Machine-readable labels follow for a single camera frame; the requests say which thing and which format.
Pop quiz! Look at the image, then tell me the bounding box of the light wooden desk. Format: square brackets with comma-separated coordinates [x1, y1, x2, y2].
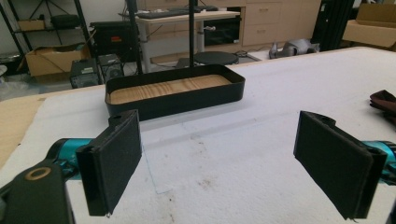
[135, 10, 241, 75]

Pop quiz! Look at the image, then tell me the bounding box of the white table mat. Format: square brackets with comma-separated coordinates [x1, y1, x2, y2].
[0, 47, 396, 224]

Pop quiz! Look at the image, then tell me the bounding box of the black metal stand pole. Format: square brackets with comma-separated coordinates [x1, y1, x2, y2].
[125, 0, 144, 76]
[188, 0, 196, 68]

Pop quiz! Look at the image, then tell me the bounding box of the large cardboard box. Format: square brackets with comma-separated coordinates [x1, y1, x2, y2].
[341, 2, 396, 49]

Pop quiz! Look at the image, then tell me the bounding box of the black computer case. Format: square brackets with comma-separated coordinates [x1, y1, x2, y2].
[98, 53, 125, 84]
[68, 58, 101, 90]

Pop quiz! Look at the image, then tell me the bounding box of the grey device on floor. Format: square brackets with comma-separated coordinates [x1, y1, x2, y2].
[268, 38, 321, 60]

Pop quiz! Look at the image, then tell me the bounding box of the black box with red label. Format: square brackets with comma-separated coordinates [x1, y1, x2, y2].
[89, 20, 138, 63]

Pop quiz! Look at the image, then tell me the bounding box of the black metal shelf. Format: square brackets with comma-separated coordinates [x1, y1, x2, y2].
[0, 0, 94, 63]

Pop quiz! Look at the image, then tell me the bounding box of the black tray with wooden bottom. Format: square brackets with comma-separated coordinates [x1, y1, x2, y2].
[105, 63, 247, 122]

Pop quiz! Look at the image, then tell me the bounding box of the wooden drawer cabinet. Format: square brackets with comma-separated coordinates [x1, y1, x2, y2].
[136, 0, 322, 54]

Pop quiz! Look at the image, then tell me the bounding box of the round black stand base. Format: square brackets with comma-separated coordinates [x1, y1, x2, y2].
[193, 50, 240, 66]

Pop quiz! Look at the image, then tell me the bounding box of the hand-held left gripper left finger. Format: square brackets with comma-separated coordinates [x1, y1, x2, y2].
[75, 108, 143, 217]

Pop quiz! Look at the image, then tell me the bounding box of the open cardboard box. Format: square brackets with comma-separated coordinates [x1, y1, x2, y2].
[18, 43, 92, 77]

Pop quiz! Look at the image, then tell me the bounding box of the black bag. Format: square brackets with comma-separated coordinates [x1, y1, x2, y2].
[49, 14, 81, 30]

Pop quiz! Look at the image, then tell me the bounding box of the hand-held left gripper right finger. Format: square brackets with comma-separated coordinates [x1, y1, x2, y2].
[292, 110, 389, 220]

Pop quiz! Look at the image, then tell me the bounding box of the dark red cloth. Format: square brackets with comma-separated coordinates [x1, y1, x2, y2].
[369, 89, 396, 125]

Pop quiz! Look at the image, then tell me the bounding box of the small cardboard box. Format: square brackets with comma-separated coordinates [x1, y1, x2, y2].
[17, 19, 47, 32]

